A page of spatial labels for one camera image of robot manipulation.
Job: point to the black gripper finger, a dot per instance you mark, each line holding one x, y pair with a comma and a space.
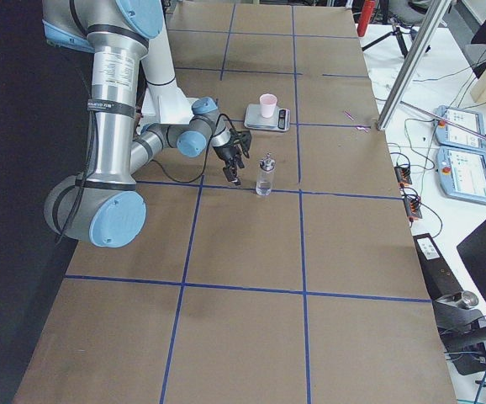
231, 174
238, 162

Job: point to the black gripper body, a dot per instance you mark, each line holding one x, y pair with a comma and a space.
226, 152

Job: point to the glass sauce bottle metal cap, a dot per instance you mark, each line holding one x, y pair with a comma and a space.
265, 176

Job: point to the pink plastic cup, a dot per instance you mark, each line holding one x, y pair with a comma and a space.
268, 104

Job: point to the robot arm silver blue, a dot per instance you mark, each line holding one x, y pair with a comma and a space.
136, 110

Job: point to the silver digital kitchen scale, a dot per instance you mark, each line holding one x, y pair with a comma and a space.
279, 121

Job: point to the black orange terminal connector far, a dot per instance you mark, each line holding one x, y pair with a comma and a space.
402, 174

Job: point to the black orange terminal connector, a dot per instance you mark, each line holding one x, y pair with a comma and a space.
402, 174
412, 206

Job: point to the black orange terminal connector near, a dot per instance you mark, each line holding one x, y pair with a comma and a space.
412, 206

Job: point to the red fire extinguisher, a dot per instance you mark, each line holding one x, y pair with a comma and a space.
365, 17

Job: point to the upper teach pendant tablet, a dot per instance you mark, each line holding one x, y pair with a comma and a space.
459, 126

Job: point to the teach pendant tablet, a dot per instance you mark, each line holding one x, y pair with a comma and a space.
459, 126
462, 173

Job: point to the lower teach pendant tablet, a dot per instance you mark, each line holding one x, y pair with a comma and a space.
462, 173

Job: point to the black box white label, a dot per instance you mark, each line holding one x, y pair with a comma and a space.
439, 278

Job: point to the long reacher grabber stick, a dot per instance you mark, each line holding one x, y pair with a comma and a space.
457, 126

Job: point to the black clamp metal knob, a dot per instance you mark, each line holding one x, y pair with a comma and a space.
462, 330

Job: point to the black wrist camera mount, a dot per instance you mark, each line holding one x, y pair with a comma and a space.
242, 139

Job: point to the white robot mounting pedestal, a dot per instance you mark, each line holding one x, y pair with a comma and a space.
164, 102

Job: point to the black camera tripod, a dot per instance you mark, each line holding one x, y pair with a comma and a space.
396, 38

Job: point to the aluminium frame post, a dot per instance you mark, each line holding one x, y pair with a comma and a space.
429, 22

